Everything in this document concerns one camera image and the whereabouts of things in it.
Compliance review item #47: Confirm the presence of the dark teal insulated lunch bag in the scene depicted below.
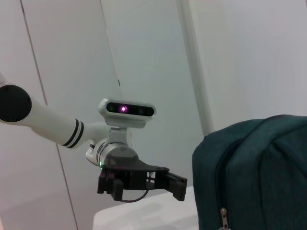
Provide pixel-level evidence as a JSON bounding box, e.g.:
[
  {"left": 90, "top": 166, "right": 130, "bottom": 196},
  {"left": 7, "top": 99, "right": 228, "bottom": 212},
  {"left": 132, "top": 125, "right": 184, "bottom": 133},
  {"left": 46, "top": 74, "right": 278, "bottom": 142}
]
[{"left": 191, "top": 115, "right": 307, "bottom": 230}]

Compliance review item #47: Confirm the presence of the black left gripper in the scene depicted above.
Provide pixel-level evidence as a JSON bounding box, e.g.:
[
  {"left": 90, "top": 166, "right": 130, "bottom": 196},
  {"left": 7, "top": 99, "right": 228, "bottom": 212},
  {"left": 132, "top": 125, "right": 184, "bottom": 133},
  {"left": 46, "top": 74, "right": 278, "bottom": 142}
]
[{"left": 96, "top": 145, "right": 188, "bottom": 201}]

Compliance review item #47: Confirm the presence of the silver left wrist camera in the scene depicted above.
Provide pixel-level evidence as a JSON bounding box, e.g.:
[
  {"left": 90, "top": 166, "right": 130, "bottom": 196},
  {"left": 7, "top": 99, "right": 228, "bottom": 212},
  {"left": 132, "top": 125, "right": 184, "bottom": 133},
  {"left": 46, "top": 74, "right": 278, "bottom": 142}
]
[{"left": 97, "top": 98, "right": 157, "bottom": 149}]

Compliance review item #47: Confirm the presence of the thin dark left gripper cable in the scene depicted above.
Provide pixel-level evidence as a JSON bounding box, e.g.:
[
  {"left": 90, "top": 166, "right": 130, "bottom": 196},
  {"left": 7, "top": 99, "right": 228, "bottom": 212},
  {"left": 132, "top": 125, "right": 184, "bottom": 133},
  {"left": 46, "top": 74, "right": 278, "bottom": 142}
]
[{"left": 120, "top": 188, "right": 150, "bottom": 204}]

